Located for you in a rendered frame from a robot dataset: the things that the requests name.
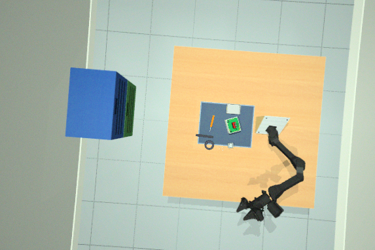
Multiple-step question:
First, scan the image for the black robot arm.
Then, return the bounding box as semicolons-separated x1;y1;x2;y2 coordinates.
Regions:
258;126;306;219

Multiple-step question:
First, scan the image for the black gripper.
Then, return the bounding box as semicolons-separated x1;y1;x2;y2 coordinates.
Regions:
236;197;264;221

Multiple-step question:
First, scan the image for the blue work mat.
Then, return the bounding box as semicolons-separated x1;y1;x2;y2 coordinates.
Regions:
198;101;255;148

